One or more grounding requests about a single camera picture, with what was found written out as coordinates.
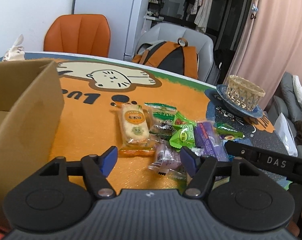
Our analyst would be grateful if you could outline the dark green snack packet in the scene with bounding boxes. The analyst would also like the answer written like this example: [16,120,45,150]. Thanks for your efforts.
[214,122,245,141]

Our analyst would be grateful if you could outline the orange and black backpack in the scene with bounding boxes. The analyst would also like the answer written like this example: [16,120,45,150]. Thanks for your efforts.
[132,38,199,80]

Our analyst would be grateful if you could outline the grey sofa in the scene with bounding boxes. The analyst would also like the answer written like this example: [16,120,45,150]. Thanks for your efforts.
[273,72,302,155]

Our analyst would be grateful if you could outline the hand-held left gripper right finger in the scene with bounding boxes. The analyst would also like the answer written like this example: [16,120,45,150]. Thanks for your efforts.
[180,147,260,198]

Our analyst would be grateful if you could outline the white plastic bag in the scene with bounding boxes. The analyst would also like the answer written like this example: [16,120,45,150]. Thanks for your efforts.
[274,112,298,157]

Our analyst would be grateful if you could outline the hanging clothes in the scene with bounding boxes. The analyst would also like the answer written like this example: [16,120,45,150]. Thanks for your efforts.
[186,0,227,33]

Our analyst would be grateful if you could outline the pink curtain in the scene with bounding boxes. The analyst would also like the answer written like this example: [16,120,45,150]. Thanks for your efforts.
[226,0,302,108]

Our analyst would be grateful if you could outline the orange rice cracker packet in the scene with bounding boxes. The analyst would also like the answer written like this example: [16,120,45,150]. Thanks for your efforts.
[117,102,156,157]

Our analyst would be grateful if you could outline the long purple snack packet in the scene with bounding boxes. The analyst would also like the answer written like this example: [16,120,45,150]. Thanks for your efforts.
[194,121,230,161]

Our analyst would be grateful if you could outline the orange chair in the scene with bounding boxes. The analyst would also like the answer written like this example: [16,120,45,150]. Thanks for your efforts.
[43,14,111,58]

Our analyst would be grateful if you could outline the grey chair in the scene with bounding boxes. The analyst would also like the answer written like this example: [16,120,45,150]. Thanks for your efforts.
[136,22,214,83]

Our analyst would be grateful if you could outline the woven bamboo basket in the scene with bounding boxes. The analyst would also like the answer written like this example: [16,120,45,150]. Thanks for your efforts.
[225,75,266,112]

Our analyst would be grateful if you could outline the tissue pack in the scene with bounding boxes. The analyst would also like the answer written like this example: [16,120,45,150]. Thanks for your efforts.
[2,34,25,62]

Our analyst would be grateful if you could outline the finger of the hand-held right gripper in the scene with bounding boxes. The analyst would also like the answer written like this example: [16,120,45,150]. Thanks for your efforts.
[225,140,260,162]

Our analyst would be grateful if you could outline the blue plate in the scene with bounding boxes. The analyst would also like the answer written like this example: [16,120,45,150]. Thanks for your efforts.
[216,84,264,118]

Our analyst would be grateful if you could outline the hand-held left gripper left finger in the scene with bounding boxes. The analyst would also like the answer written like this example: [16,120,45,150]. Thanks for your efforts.
[37,146,118,199]

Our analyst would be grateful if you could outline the white pillow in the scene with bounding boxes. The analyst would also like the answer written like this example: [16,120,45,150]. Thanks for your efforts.
[292,75,302,111]

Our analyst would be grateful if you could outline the cat printed table mat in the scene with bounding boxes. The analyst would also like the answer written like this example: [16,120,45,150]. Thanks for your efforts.
[0,52,292,190]

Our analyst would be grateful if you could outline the small pale purple packet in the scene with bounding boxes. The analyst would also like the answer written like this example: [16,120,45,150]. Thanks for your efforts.
[148,142,184,175]

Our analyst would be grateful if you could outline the brown cardboard box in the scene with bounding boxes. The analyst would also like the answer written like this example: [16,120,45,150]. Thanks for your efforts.
[0,60,65,222]

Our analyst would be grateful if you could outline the clear cracker packet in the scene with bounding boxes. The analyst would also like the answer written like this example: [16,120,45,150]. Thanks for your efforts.
[170,168,190,183]

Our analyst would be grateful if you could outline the green striped clear packet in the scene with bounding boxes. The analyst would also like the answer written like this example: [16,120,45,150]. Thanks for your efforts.
[144,102,178,136]

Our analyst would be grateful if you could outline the bright green snack packet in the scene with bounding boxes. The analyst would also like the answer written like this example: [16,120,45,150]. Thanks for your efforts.
[172,114,197,130]
[169,126,197,151]

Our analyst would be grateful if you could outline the white refrigerator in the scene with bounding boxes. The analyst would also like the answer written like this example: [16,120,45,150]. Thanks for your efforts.
[73,0,154,61]

